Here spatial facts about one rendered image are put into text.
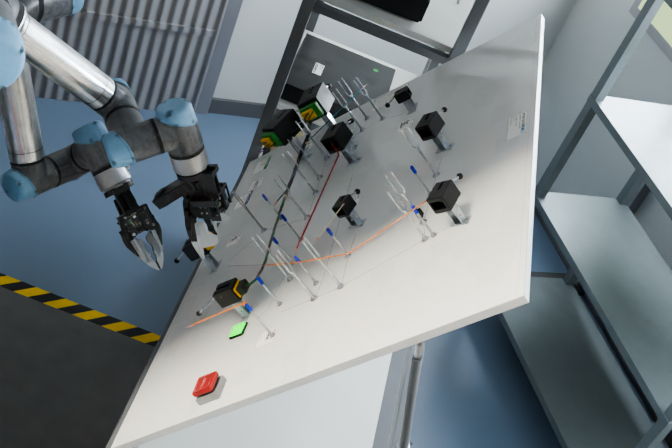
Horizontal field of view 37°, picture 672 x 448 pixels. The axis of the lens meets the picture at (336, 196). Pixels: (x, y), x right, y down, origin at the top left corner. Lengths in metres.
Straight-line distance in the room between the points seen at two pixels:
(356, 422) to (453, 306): 0.85
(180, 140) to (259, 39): 2.66
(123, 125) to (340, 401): 1.01
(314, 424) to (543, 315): 1.91
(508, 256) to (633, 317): 1.89
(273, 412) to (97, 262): 1.53
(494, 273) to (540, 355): 2.27
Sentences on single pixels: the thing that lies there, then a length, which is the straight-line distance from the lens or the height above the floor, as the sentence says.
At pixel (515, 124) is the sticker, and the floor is 1.65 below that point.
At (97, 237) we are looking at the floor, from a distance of 4.04.
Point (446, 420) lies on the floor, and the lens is 3.92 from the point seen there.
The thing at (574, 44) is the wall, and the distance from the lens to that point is 5.11.
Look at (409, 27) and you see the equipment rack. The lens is 2.94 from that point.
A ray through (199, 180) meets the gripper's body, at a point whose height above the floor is 1.43.
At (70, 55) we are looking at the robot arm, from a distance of 2.04.
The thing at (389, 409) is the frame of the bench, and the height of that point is 0.80.
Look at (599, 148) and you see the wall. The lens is 4.85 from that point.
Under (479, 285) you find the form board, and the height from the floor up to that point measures 1.62.
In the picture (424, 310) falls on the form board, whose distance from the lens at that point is 1.91.
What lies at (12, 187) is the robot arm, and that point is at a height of 1.24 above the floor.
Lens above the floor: 2.75
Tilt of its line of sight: 36 degrees down
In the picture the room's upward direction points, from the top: 24 degrees clockwise
